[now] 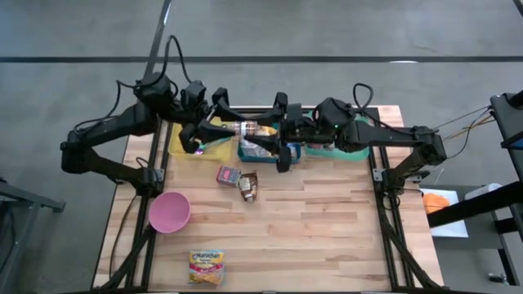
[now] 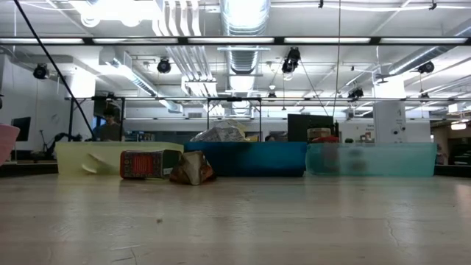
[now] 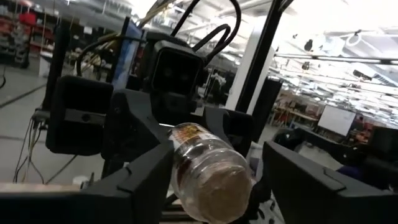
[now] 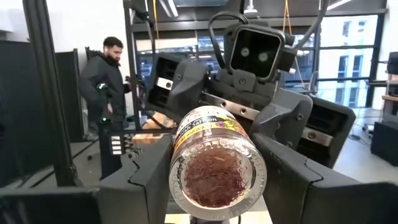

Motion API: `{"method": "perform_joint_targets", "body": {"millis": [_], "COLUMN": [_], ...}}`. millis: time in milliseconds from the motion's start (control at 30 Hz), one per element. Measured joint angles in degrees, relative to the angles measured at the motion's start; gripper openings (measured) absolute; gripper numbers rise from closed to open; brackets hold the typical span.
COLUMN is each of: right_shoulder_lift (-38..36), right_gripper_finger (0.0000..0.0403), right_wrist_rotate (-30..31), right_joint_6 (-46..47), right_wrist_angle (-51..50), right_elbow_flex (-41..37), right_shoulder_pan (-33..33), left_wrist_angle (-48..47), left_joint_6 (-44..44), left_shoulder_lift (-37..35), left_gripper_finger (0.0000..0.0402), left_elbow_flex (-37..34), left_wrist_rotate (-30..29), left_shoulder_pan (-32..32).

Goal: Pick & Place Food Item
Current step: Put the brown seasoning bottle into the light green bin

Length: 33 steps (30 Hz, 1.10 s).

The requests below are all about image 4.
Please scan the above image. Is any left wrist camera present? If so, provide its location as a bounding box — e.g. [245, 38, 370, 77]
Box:
[223, 23, 296, 83]

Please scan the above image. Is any black rig post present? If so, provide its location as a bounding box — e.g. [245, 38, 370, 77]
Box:
[23, 0, 79, 187]

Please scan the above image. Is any black storage box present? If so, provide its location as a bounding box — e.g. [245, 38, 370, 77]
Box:
[369, 121, 398, 166]

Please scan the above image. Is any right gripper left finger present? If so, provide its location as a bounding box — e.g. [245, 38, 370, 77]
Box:
[0, 133, 175, 224]

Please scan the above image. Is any white hanging lamp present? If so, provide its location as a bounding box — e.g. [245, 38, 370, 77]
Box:
[242, 0, 259, 15]

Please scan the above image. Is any black box with white labels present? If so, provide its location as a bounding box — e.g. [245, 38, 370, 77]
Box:
[99, 129, 137, 180]

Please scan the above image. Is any black partition panel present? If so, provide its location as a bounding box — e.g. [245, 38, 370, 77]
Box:
[0, 40, 53, 187]
[55, 48, 88, 142]

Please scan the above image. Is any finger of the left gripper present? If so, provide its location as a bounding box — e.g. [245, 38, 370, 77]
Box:
[146, 56, 209, 121]
[248, 88, 357, 169]

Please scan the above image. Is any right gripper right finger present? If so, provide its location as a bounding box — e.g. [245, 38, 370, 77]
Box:
[251, 133, 398, 224]

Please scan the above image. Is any person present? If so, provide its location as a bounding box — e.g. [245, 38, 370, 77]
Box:
[77, 36, 131, 131]

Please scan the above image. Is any black framed window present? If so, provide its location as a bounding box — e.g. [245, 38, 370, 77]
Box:
[313, 14, 385, 108]

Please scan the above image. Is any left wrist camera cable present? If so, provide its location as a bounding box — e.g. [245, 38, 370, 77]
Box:
[207, 11, 250, 70]

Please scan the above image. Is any small saffron glass jar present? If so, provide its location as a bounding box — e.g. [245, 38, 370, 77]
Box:
[169, 105, 268, 222]

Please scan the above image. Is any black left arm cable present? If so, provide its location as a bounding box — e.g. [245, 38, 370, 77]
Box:
[294, 0, 330, 50]

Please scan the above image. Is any yellow hanging strap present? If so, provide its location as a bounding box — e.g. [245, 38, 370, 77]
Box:
[152, 0, 158, 40]

